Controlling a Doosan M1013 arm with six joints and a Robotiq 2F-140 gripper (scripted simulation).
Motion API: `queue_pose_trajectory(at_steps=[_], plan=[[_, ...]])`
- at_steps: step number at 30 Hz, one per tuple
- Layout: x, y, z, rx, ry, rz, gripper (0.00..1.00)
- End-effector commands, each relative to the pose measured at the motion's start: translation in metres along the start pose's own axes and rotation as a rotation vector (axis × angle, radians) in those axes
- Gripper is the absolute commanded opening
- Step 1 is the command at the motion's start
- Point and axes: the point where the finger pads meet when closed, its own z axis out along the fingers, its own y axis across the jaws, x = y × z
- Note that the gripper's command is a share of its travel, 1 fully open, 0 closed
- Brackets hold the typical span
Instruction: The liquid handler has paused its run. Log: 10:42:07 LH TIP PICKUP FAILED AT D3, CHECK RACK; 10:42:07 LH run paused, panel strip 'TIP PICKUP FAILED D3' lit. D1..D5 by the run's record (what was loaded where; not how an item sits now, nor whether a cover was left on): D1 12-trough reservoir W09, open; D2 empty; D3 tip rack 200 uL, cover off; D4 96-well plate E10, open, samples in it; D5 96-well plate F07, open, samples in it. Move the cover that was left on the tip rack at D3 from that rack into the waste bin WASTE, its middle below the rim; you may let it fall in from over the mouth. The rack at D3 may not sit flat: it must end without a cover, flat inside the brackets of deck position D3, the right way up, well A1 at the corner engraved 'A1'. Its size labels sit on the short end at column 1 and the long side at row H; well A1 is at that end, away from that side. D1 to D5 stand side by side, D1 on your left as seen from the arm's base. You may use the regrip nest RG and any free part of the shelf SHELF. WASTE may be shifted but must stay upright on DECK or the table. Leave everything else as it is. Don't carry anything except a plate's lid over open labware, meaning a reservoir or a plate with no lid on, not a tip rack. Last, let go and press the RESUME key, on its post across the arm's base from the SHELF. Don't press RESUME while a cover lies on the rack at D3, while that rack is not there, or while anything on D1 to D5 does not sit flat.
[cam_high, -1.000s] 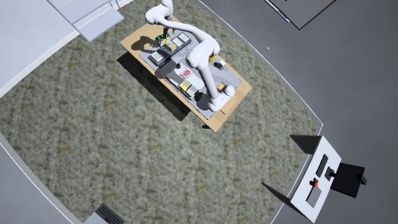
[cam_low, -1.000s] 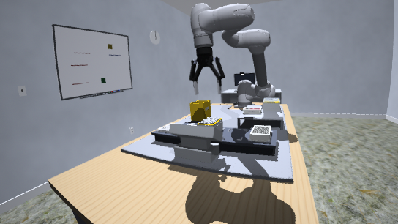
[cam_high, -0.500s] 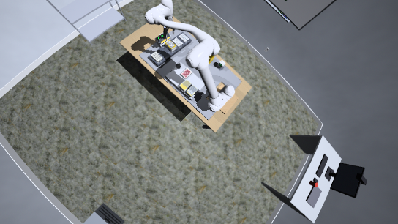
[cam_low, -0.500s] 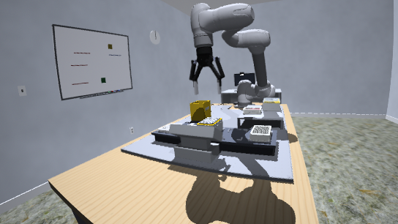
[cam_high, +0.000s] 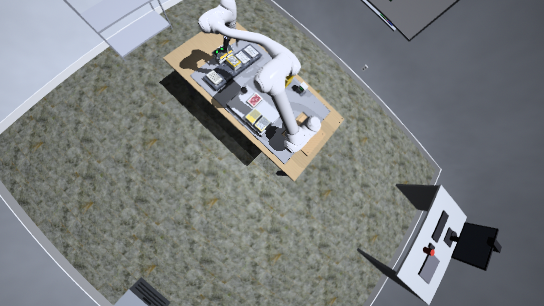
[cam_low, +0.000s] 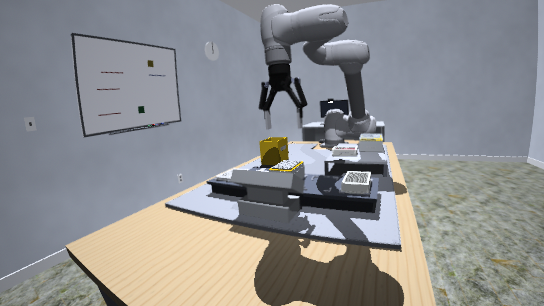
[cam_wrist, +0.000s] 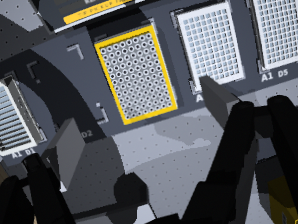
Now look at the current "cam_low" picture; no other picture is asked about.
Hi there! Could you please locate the yellow open-top bin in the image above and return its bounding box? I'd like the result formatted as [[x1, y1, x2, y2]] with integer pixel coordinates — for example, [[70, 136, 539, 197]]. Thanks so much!
[[259, 137, 289, 165]]

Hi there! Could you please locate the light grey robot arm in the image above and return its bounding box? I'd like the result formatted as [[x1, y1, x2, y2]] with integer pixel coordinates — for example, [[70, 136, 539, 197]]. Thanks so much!
[[261, 4, 377, 148]]

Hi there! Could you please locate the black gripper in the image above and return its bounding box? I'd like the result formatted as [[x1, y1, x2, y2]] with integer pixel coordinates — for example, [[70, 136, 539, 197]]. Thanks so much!
[[259, 63, 308, 130]]

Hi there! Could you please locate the yellow-framed tip rack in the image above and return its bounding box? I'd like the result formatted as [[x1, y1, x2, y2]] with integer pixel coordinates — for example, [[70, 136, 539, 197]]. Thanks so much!
[[269, 160, 305, 179]]

